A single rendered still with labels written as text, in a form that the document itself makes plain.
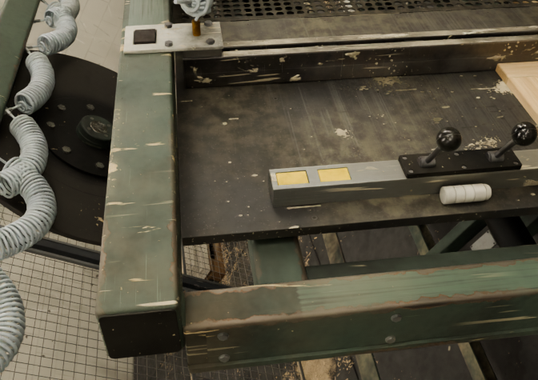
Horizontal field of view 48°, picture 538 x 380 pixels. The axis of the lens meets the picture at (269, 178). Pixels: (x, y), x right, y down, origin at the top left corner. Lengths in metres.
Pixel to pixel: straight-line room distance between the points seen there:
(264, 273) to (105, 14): 5.89
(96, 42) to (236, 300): 6.14
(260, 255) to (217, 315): 0.20
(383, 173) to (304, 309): 0.31
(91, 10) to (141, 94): 5.64
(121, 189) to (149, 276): 0.17
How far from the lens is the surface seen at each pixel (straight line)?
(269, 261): 0.95
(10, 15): 2.07
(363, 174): 1.00
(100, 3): 6.66
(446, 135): 0.92
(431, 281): 0.85
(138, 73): 1.13
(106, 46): 6.85
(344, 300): 0.81
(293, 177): 0.98
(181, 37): 1.22
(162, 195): 0.87
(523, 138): 0.97
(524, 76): 1.38
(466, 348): 2.67
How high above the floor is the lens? 2.15
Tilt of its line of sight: 26 degrees down
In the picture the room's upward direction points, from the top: 70 degrees counter-clockwise
